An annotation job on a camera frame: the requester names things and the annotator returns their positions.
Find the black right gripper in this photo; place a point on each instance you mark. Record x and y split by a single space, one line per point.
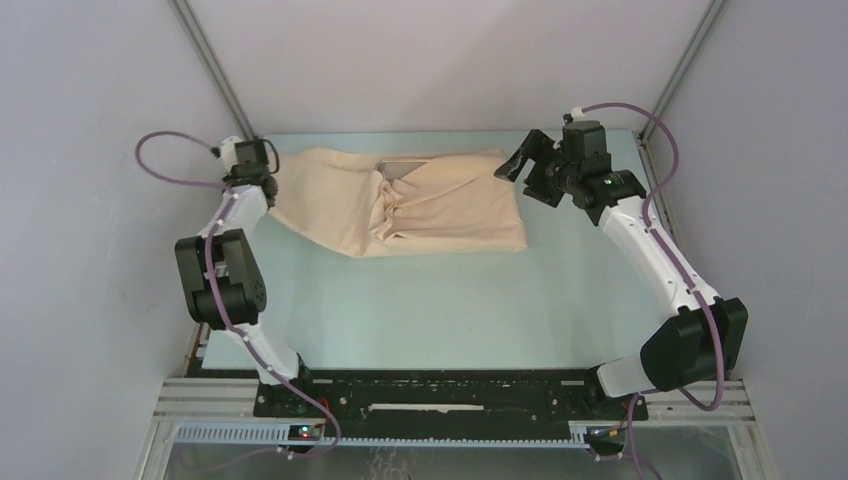
535 146

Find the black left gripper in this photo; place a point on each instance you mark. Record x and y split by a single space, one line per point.
231 176

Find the beige cloth wrap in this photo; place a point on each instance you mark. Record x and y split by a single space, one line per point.
454 204

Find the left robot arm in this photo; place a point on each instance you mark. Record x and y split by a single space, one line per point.
220 276

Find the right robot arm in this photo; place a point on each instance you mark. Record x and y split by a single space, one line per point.
700 332

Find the metal surgical instrument tray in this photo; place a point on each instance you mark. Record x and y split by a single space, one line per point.
392 169

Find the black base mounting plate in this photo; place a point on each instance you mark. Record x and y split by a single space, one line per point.
361 394

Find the aluminium frame rail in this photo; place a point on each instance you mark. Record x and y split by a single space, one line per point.
225 410

